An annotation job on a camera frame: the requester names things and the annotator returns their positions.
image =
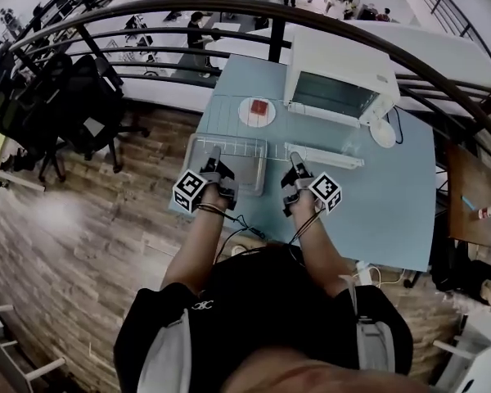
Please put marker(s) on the person's left hand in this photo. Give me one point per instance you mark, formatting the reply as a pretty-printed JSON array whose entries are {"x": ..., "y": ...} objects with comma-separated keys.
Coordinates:
[{"x": 213, "y": 201}]

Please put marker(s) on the white power strip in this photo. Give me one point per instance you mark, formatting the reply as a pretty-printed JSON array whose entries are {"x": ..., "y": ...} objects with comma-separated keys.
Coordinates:
[{"x": 365, "y": 272}]

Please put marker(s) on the black wrist band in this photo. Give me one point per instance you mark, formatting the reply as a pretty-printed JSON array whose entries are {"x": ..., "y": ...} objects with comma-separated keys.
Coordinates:
[{"x": 210, "y": 208}]

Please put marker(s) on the black office chair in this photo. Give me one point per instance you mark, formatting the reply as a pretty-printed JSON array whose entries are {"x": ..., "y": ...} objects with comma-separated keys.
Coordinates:
[
  {"x": 28, "y": 117},
  {"x": 94, "y": 105}
]

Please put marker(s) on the brown wooden table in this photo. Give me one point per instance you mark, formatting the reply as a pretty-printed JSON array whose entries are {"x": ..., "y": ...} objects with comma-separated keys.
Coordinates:
[{"x": 474, "y": 178}]

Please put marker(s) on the white toaster oven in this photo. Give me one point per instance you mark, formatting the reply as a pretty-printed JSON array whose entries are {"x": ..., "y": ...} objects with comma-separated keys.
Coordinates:
[{"x": 339, "y": 51}]

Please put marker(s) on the person's black shirt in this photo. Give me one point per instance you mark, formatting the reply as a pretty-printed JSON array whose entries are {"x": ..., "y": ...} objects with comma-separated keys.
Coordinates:
[{"x": 270, "y": 301}]

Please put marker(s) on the white round plate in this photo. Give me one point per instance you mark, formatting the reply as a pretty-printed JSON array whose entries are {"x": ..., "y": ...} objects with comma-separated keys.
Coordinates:
[
  {"x": 382, "y": 133},
  {"x": 245, "y": 119}
]

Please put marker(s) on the grey metal baking tray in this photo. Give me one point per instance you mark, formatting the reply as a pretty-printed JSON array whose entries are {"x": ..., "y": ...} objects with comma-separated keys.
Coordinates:
[{"x": 249, "y": 174}]

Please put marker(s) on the person's left forearm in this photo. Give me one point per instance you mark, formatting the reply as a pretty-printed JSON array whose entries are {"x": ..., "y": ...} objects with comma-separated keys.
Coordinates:
[{"x": 192, "y": 256}]

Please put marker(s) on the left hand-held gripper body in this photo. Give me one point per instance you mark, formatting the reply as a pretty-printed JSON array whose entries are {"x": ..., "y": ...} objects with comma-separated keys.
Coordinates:
[{"x": 190, "y": 191}]

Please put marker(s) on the black metal railing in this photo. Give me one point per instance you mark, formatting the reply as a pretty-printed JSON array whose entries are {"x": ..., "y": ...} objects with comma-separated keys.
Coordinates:
[{"x": 277, "y": 39}]

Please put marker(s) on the person's right hand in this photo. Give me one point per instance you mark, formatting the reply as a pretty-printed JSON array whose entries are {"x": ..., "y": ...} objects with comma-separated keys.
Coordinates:
[{"x": 309, "y": 207}]

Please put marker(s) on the white wooden shelf frame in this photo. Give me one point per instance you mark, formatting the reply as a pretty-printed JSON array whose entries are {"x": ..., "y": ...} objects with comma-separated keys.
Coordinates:
[{"x": 8, "y": 350}]

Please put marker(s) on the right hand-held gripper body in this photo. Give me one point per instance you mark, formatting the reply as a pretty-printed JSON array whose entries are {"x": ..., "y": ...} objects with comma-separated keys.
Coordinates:
[{"x": 325, "y": 192}]

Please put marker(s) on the person's right forearm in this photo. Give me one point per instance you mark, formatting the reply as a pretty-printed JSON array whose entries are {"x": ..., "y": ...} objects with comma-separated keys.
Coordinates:
[{"x": 319, "y": 256}]

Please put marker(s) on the light blue pen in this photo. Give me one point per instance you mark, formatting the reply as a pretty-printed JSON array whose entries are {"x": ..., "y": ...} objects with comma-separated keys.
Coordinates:
[{"x": 468, "y": 203}]

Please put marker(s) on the red square block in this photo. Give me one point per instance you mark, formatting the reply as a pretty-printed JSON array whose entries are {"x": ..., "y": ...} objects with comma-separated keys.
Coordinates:
[{"x": 259, "y": 107}]

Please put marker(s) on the black chair with clothes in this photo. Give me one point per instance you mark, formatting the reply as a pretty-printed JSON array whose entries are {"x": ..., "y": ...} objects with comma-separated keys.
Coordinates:
[{"x": 458, "y": 276}]

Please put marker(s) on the person's chin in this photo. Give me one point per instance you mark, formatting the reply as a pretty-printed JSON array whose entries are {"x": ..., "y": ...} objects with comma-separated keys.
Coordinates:
[{"x": 331, "y": 379}]

